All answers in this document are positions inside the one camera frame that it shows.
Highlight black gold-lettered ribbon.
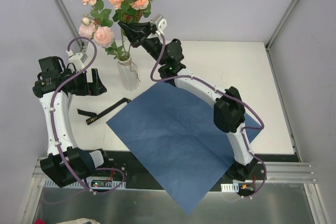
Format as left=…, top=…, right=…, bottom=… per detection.
left=77, top=98, right=131, bottom=125

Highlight blue wrapping paper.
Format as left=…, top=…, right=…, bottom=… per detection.
left=106, top=81, right=264, bottom=216

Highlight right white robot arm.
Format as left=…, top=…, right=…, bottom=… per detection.
left=118, top=18, right=258, bottom=182

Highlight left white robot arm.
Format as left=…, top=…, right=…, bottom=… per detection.
left=33, top=56, right=111, bottom=188

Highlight white ribbed vase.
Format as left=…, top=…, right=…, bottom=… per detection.
left=117, top=57, right=140, bottom=91

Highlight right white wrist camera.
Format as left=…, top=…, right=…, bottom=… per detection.
left=150, top=14, right=167, bottom=35

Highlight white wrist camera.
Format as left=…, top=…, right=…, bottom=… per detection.
left=150, top=14, right=167, bottom=35
left=66, top=50, right=88, bottom=72

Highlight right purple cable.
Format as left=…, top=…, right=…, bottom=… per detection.
left=150, top=31, right=268, bottom=202

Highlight purple cable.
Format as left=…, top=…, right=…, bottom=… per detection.
left=41, top=36, right=126, bottom=205
left=150, top=31, right=268, bottom=202

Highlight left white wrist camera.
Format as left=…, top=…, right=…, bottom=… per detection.
left=66, top=50, right=88, bottom=72

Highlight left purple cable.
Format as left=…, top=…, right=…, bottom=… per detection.
left=41, top=36, right=126, bottom=205

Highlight left aluminium frame post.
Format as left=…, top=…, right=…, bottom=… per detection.
left=54, top=0, right=79, bottom=38

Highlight aluminium frame post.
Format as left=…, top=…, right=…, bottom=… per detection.
left=54, top=0, right=79, bottom=38
left=265, top=0, right=301, bottom=52

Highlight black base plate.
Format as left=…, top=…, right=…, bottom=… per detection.
left=86, top=150, right=265, bottom=190

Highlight left white cable duct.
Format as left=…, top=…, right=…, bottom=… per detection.
left=44, top=179, right=126, bottom=190

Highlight white cable duct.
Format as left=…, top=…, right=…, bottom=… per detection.
left=44, top=179, right=126, bottom=190
left=220, top=183, right=239, bottom=193

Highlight right white cable duct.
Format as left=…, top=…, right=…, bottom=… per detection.
left=220, top=183, right=239, bottom=193

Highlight aluminium front rail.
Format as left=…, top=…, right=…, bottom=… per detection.
left=33, top=157, right=316, bottom=183

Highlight right aluminium frame post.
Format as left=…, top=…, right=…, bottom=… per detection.
left=265, top=0, right=301, bottom=52

